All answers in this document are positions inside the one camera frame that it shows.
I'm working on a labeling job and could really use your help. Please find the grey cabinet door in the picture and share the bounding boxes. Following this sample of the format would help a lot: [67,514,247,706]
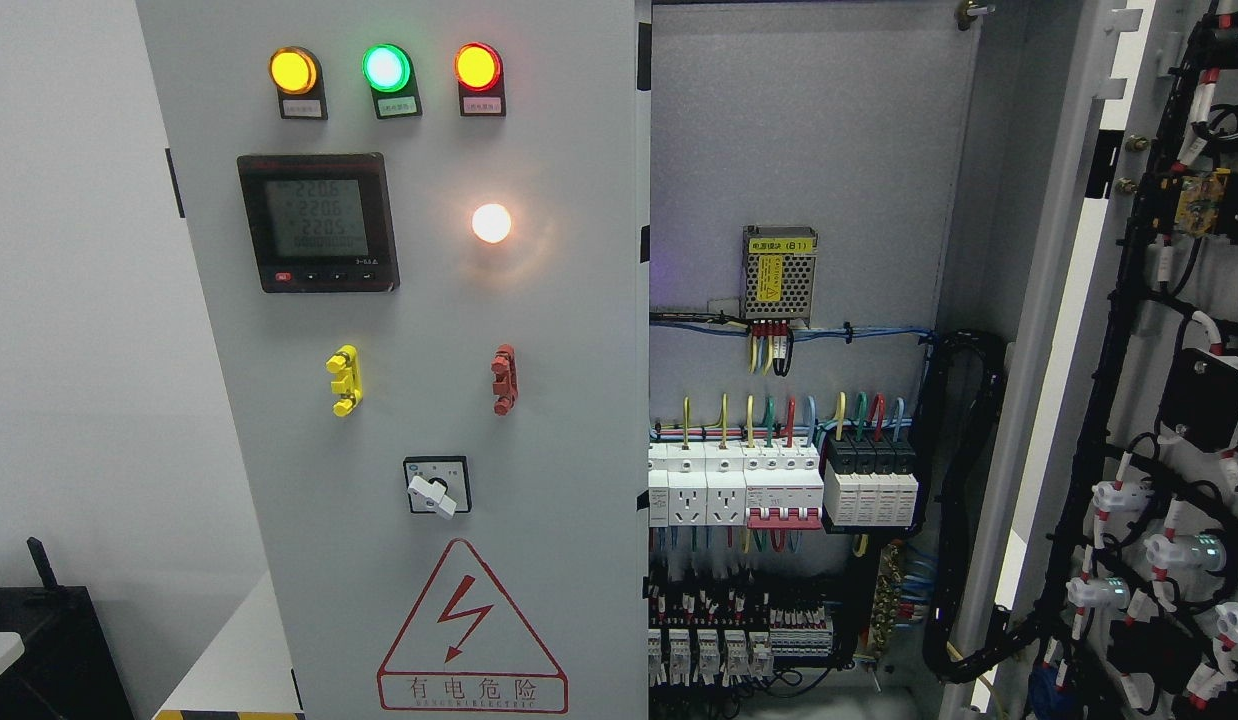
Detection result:
[136,1,651,719]
[924,1,1238,719]

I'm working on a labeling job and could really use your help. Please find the red indicator lamp left door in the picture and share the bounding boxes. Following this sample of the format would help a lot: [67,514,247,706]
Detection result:
[454,42,503,92]

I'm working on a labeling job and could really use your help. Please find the green indicator lamp left door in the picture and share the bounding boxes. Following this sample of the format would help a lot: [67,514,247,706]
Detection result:
[360,45,412,94]

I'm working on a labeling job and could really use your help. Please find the metal mesh power supply module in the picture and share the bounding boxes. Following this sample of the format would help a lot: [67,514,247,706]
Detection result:
[742,225,817,322]

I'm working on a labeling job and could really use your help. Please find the white glowing indicator lamp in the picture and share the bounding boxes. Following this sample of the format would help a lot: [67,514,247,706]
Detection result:
[470,202,513,242]

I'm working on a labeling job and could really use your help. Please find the white socket breaker row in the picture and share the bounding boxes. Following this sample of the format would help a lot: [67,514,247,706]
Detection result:
[647,438,825,529]

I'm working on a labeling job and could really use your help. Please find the black surge protector block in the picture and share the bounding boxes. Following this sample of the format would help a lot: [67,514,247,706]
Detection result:
[821,433,920,536]

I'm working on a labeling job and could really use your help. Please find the lower white breaker relay row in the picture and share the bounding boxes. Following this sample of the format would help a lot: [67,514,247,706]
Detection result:
[645,581,838,688]

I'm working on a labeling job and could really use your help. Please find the red electric hazard warning sticker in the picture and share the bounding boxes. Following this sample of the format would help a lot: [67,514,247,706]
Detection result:
[378,538,569,714]

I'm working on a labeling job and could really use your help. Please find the black digital power meter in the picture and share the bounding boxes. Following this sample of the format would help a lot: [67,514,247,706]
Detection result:
[238,152,399,293]

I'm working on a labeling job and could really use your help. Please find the yellow indicator lamp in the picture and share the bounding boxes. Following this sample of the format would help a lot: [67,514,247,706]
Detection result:
[267,46,319,96]

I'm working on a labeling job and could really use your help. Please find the black equipment box at left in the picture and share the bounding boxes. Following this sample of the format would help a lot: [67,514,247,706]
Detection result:
[0,537,134,719]

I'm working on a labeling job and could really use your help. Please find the red terminal post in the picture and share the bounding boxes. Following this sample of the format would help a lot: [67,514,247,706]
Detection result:
[490,345,519,416]

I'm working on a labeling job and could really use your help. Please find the white rotary selector switch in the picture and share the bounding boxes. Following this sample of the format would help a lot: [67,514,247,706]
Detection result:
[404,455,470,518]

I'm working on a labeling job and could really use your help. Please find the black corrugated cable conduit right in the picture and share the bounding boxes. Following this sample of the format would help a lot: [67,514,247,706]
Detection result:
[914,330,1040,687]

